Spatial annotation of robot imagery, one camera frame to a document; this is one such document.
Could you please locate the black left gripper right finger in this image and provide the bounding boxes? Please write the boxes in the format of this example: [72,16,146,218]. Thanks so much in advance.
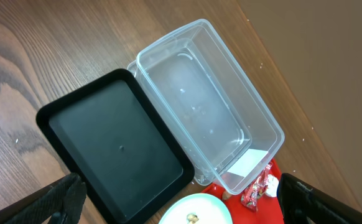
[277,173,362,224]

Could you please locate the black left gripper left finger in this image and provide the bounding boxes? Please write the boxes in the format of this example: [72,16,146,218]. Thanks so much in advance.
[0,173,87,224]

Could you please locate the crumpled white tissue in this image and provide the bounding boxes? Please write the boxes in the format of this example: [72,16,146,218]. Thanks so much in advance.
[265,174,279,198]

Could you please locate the red plastic tray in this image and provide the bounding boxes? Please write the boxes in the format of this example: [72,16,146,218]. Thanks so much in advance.
[201,159,284,224]

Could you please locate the red candy wrapper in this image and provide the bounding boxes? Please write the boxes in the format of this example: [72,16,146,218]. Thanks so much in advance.
[241,162,272,212]

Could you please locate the black plastic tray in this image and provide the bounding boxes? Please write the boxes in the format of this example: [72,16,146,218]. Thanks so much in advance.
[36,69,195,223]

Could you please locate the light blue plate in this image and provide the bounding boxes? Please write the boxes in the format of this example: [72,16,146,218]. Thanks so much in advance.
[159,193,233,224]

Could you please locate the clear plastic bin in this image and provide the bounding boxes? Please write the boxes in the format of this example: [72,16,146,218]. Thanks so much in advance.
[128,19,285,195]

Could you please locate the food scraps on plate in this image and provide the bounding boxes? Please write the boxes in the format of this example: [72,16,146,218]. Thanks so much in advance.
[187,213,199,224]

